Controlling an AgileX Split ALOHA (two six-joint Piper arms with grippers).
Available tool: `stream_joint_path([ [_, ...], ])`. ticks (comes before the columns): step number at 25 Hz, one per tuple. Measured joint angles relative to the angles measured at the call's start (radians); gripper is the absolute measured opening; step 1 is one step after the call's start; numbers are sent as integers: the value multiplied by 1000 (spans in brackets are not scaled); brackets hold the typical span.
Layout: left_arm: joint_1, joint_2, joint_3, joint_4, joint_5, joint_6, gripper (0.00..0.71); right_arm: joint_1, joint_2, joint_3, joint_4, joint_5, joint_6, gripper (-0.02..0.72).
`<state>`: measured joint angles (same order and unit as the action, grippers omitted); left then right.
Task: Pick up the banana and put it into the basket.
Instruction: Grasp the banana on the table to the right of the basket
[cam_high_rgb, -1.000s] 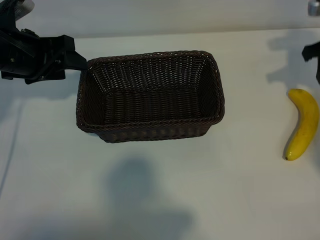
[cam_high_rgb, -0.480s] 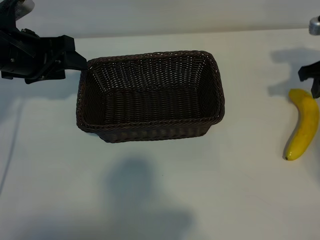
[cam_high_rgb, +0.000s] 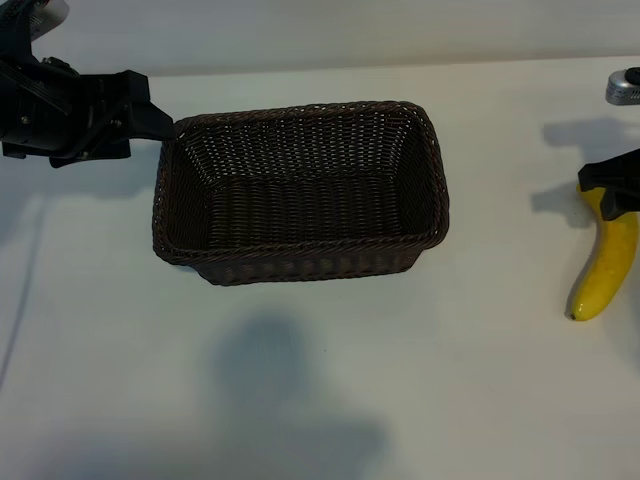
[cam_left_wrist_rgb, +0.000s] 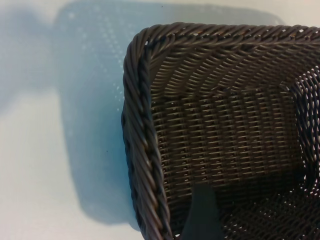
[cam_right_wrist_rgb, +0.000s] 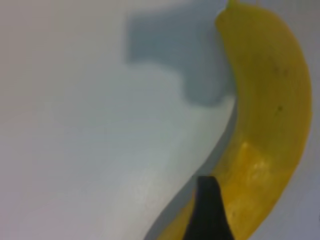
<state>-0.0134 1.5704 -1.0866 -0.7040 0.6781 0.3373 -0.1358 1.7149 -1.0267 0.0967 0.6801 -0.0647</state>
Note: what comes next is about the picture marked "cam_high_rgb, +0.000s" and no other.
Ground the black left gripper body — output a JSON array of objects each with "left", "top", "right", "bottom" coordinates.
[{"left": 0, "top": 56, "right": 152, "bottom": 169}]

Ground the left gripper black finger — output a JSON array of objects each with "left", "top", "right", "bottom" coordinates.
[{"left": 132, "top": 98, "right": 176, "bottom": 142}]

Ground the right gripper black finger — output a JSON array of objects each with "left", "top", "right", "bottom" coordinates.
[
  {"left": 577, "top": 151, "right": 640, "bottom": 195},
  {"left": 601, "top": 189, "right": 640, "bottom": 222}
]

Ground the yellow banana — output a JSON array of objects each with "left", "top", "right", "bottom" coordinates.
[{"left": 564, "top": 182, "right": 640, "bottom": 322}]

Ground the dark brown wicker basket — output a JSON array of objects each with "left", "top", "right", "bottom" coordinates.
[{"left": 150, "top": 101, "right": 448, "bottom": 286}]

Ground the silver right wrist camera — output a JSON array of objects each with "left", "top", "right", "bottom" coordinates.
[{"left": 605, "top": 68, "right": 640, "bottom": 106}]

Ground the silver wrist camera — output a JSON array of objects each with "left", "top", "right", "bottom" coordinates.
[
  {"left": 27, "top": 0, "right": 69, "bottom": 39},
  {"left": 605, "top": 68, "right": 640, "bottom": 106}
]

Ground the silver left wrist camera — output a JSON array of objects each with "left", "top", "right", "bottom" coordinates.
[{"left": 27, "top": 0, "right": 69, "bottom": 39}]

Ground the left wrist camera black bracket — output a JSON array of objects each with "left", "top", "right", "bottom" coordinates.
[{"left": 0, "top": 0, "right": 37, "bottom": 64}]

